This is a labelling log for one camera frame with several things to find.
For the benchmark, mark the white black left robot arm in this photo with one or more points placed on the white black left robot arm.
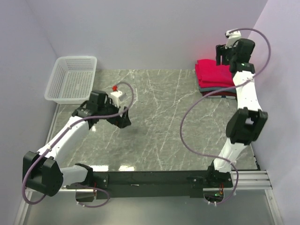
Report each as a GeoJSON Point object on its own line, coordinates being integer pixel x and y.
{"type": "Point", "coordinates": [41, 170]}

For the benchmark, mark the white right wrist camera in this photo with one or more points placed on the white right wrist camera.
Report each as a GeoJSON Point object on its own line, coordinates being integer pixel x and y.
{"type": "Point", "coordinates": [232, 38]}

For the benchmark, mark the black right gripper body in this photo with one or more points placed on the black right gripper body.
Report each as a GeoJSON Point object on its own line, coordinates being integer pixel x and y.
{"type": "Point", "coordinates": [221, 50]}

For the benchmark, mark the folded dark red t shirt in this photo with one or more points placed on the folded dark red t shirt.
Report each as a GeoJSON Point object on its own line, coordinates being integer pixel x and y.
{"type": "Point", "coordinates": [218, 95]}

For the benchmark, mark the pink-red t shirt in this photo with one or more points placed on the pink-red t shirt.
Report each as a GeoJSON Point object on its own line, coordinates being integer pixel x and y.
{"type": "Point", "coordinates": [210, 75]}

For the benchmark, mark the folded blue white t shirt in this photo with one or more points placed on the folded blue white t shirt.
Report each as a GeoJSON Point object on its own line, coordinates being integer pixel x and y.
{"type": "Point", "coordinates": [228, 97]}

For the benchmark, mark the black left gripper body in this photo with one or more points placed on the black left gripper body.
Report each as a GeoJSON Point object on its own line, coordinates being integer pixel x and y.
{"type": "Point", "coordinates": [118, 121]}

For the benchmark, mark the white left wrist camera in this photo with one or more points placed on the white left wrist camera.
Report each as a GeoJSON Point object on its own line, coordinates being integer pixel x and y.
{"type": "Point", "coordinates": [117, 96]}

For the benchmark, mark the white plastic basket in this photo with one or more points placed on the white plastic basket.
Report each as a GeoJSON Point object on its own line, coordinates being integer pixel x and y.
{"type": "Point", "coordinates": [71, 80]}

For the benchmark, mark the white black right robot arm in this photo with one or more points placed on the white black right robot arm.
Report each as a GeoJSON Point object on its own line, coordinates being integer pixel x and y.
{"type": "Point", "coordinates": [248, 121]}

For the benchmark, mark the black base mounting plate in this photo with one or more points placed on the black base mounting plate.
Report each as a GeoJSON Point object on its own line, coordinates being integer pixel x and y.
{"type": "Point", "coordinates": [158, 183]}

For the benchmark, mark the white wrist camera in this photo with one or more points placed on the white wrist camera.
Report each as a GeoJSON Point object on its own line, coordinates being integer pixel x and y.
{"type": "Point", "coordinates": [117, 96]}
{"type": "Point", "coordinates": [232, 38]}

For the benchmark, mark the aluminium frame rail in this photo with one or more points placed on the aluminium frame rail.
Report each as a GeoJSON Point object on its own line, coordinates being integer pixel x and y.
{"type": "Point", "coordinates": [248, 181]}

